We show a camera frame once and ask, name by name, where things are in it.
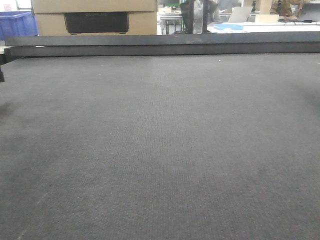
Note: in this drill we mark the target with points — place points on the blue plastic crate on table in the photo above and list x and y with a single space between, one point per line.
17 23

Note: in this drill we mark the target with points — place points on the silver open laptop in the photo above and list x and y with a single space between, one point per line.
240 14

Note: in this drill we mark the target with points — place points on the black metal rail frame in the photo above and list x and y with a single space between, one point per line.
84 60

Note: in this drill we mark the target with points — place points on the black vertical post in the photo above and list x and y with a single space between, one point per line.
188 14

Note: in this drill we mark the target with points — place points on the large cardboard box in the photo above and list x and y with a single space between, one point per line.
95 17

